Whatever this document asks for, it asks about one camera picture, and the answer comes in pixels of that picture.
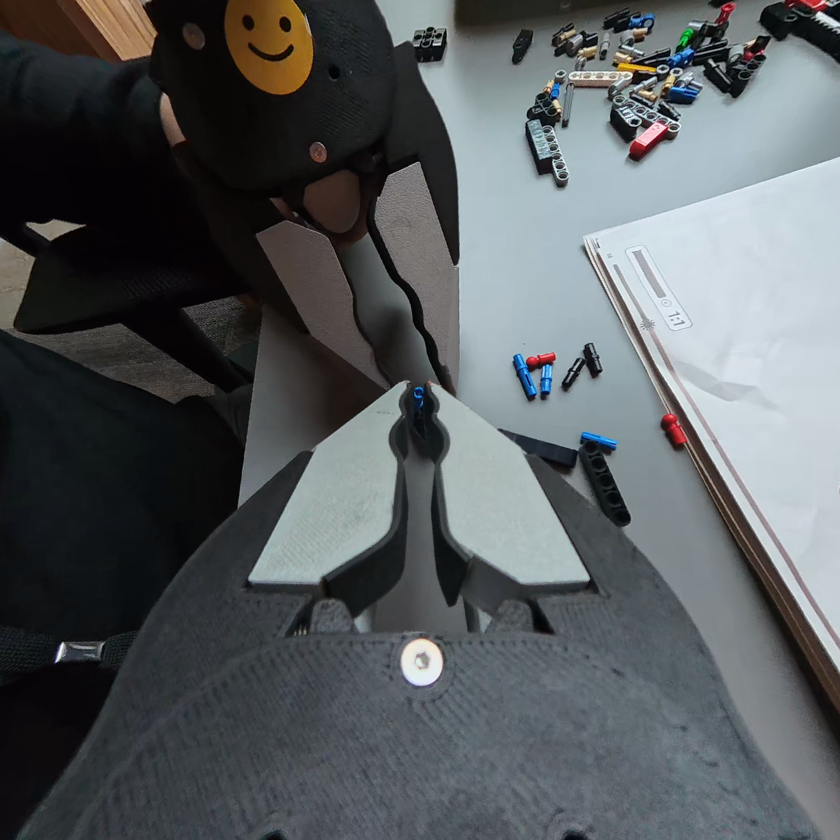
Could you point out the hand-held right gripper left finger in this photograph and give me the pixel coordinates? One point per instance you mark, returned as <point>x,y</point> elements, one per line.
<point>315,518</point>

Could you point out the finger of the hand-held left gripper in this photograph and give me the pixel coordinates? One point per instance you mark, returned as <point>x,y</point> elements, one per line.
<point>308,282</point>
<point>420,249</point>

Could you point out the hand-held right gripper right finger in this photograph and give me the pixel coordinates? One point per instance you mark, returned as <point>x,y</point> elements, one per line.
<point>505,518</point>

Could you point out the blue lego pin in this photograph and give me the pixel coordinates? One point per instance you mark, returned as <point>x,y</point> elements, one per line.
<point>418,397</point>
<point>523,377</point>
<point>598,438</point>
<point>546,380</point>

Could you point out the person's left forearm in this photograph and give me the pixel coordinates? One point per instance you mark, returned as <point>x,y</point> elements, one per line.
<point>72,131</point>

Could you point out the black flat lego piece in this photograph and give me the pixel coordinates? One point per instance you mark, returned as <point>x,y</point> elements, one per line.
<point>541,449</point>

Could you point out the black lego beam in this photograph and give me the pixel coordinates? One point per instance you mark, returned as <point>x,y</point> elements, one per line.
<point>605,484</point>

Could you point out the black and grey lego beams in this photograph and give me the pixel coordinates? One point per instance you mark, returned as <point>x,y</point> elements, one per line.
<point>548,151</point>

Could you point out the black lego pin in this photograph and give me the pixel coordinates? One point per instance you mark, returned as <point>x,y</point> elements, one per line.
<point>575,373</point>
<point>592,359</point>

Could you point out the red lego pin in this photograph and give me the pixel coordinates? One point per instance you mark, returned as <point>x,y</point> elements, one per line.
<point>673,426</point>
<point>541,359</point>

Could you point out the black lego brick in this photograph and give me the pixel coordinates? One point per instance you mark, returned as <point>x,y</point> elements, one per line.
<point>430,43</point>

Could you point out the small black lego connector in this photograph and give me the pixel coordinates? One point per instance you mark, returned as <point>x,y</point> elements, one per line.
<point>522,44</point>

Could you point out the pile of loose lego pieces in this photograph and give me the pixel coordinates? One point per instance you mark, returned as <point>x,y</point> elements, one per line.
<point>656,79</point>

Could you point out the red and black lego assembly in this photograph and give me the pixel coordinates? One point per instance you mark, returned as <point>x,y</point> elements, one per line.
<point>800,19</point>

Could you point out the person's left hand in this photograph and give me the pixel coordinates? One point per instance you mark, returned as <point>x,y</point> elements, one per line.
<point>331,203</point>

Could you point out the wooden panel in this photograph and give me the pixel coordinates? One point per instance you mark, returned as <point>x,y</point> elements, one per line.
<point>79,23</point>

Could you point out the black office chair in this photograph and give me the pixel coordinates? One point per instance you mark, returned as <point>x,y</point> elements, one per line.
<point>118,289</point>

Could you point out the person's black clothing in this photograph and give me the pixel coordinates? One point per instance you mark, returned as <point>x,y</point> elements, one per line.
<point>98,512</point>

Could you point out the white instruction booklet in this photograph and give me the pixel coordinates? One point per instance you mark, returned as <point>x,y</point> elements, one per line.
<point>754,341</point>

